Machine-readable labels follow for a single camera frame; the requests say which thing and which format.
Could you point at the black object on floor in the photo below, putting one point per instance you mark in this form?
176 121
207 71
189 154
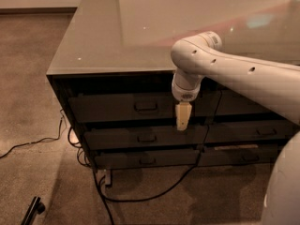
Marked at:
36 207

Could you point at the grey drawer cabinet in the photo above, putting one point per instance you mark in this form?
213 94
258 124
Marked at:
124 47

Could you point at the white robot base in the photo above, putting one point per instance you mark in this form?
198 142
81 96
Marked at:
281 205

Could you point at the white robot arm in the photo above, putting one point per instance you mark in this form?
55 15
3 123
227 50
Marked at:
275 86

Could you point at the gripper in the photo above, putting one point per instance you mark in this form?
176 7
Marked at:
186 95

